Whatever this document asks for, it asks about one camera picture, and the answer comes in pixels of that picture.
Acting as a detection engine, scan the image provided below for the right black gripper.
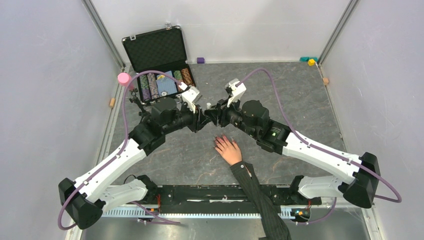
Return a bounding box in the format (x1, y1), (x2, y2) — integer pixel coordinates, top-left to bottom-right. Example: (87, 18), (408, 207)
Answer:
(204, 95), (258, 139)

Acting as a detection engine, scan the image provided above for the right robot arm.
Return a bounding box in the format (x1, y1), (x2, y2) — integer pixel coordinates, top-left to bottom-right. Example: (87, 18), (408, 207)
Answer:
(205, 99), (381, 209)

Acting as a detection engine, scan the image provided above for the black pinstripe sleeve forearm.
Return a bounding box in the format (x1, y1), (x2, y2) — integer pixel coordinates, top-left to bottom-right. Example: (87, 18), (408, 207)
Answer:
(230, 161), (291, 240)

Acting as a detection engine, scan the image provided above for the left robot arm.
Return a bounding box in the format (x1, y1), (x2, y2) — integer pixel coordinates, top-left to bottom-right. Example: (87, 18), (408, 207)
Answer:
(57, 97), (211, 230)

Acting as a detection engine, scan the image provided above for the mannequin hand with red nails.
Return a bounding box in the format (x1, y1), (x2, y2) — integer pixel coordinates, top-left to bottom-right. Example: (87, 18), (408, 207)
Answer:
(214, 135), (243, 166)

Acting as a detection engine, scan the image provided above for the purple cube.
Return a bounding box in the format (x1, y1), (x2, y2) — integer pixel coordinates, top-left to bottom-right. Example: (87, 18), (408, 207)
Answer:
(196, 57), (205, 64)

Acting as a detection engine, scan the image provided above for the black poker chip case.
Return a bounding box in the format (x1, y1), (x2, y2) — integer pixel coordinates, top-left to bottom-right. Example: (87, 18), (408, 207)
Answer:
(121, 25), (197, 106)

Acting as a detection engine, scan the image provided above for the pink microphone on tripod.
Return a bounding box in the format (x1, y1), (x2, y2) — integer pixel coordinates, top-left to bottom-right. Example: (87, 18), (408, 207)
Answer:
(117, 72), (149, 116)

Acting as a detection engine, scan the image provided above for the teal block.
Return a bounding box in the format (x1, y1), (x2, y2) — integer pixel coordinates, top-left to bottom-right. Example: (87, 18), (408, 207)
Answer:
(299, 56), (319, 62)

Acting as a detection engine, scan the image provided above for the yellow cube in corner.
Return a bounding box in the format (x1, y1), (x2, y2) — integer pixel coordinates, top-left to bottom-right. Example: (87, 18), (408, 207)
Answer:
(307, 58), (316, 66)

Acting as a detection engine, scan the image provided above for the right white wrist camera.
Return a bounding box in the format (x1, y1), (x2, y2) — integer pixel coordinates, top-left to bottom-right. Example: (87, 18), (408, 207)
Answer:
(225, 78), (247, 108)

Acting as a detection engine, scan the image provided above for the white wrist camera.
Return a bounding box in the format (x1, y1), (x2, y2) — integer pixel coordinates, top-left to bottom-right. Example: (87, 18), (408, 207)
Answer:
(225, 78), (247, 108)
(179, 82), (202, 114)

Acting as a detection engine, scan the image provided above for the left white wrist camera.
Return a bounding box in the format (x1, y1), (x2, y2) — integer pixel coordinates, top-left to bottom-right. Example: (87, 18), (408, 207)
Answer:
(179, 82), (202, 114)

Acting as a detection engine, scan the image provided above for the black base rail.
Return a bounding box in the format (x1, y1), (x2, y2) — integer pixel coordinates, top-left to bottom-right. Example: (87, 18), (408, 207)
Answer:
(122, 174), (322, 223)

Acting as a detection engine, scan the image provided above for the tan block left wall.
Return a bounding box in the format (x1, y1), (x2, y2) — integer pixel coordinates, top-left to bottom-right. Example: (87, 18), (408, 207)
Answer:
(108, 97), (116, 108)

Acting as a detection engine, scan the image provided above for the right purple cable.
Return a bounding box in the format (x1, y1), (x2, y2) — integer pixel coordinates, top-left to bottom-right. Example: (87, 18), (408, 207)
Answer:
(235, 67), (402, 226)

